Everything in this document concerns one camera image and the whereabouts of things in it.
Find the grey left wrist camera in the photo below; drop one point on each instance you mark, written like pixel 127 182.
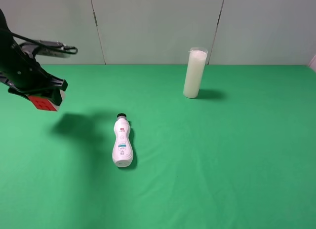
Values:
pixel 37 50

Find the colourful puzzle cube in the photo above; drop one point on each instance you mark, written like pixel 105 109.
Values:
pixel 44 104

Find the white plastic bottle black cap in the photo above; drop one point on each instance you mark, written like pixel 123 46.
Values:
pixel 122 154

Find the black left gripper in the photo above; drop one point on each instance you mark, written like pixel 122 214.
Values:
pixel 24 75

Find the tall white cylindrical candle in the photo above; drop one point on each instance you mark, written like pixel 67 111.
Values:
pixel 195 68

